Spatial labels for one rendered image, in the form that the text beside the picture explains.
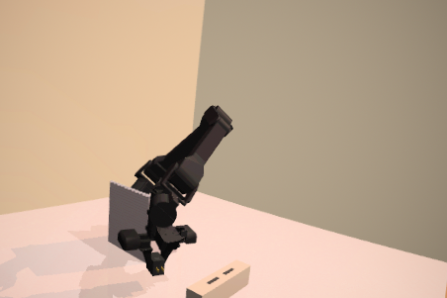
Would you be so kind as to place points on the dark grey two-prong plug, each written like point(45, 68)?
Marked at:
point(157, 264)

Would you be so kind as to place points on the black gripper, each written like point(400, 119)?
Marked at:
point(130, 239)

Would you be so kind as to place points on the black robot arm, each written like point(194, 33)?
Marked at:
point(175, 170)

